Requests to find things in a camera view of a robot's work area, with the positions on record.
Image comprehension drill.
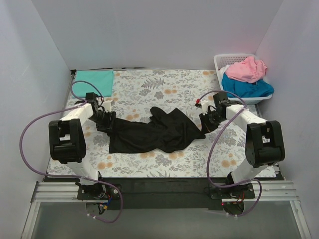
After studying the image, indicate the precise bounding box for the black t shirt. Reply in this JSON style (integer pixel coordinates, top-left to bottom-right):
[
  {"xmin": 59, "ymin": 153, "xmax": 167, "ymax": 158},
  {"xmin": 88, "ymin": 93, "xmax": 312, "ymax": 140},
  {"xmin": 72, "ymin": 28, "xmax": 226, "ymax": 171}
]
[{"xmin": 108, "ymin": 107, "xmax": 206, "ymax": 153}]

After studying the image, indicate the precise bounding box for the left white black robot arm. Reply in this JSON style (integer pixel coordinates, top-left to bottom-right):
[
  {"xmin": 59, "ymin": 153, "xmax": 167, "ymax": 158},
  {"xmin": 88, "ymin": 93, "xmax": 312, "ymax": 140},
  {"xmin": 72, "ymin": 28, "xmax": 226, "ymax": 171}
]
[{"xmin": 48, "ymin": 92, "xmax": 116, "ymax": 199}]

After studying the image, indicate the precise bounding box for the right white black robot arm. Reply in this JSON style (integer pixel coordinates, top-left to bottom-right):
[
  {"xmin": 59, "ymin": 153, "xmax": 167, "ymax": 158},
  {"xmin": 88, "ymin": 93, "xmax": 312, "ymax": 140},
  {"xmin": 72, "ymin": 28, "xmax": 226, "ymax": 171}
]
[{"xmin": 195, "ymin": 91, "xmax": 285, "ymax": 200}]

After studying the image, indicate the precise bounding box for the folded teal t shirt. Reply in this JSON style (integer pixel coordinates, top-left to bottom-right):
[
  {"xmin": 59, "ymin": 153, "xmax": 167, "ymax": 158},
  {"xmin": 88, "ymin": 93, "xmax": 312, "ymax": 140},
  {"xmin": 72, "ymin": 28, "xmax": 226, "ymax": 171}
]
[{"xmin": 72, "ymin": 70, "xmax": 114, "ymax": 98}]

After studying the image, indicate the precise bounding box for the blue t shirt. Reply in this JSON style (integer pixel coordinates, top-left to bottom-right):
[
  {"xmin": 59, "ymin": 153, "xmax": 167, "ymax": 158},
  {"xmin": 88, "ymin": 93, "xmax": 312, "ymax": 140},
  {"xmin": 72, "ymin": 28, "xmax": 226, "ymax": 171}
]
[{"xmin": 222, "ymin": 74, "xmax": 274, "ymax": 98}]

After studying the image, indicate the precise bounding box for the white garment in basket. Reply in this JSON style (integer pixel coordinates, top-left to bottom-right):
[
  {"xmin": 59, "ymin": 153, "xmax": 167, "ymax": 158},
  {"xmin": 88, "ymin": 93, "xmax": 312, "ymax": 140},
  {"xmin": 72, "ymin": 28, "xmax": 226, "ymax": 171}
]
[{"xmin": 219, "ymin": 65, "xmax": 230, "ymax": 79}]

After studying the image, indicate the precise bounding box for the pink t shirt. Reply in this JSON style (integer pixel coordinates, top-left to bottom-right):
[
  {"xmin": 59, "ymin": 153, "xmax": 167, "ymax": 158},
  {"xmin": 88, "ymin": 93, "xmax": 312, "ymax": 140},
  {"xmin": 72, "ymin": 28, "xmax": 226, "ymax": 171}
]
[{"xmin": 225, "ymin": 56, "xmax": 268, "ymax": 84}]

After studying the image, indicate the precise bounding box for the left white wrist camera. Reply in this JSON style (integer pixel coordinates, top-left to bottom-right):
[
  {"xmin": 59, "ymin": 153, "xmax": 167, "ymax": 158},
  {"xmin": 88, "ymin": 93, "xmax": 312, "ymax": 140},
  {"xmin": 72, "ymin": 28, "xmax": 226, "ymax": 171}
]
[{"xmin": 102, "ymin": 100, "xmax": 115, "ymax": 113}]

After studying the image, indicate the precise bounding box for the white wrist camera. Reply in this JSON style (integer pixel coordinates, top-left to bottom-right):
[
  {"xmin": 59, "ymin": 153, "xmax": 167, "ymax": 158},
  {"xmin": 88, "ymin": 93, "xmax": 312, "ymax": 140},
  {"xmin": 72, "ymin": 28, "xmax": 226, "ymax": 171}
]
[
  {"xmin": 102, "ymin": 100, "xmax": 115, "ymax": 113},
  {"xmin": 195, "ymin": 99, "xmax": 209, "ymax": 115}
]

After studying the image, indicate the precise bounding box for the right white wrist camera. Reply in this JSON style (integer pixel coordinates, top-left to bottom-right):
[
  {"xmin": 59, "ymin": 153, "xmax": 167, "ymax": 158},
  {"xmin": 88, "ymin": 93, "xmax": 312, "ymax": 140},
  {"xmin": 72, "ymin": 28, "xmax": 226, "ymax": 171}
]
[{"xmin": 195, "ymin": 99, "xmax": 209, "ymax": 115}]

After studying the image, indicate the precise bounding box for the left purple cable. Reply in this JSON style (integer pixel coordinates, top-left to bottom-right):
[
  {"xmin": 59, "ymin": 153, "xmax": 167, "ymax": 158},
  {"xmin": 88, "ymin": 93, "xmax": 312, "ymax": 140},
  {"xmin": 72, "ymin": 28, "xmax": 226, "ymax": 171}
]
[{"xmin": 19, "ymin": 80, "xmax": 124, "ymax": 223}]

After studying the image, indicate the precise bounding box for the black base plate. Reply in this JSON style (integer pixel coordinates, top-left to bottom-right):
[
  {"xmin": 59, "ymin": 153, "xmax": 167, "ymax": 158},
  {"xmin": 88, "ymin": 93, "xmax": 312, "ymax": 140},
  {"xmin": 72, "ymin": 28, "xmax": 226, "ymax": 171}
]
[{"xmin": 77, "ymin": 177, "xmax": 256, "ymax": 211}]

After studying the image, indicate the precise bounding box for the aluminium frame rail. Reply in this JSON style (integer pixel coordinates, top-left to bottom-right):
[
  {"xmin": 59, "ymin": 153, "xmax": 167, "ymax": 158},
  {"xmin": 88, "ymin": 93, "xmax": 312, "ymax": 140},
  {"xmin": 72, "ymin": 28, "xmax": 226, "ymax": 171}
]
[{"xmin": 22, "ymin": 178, "xmax": 311, "ymax": 239}]

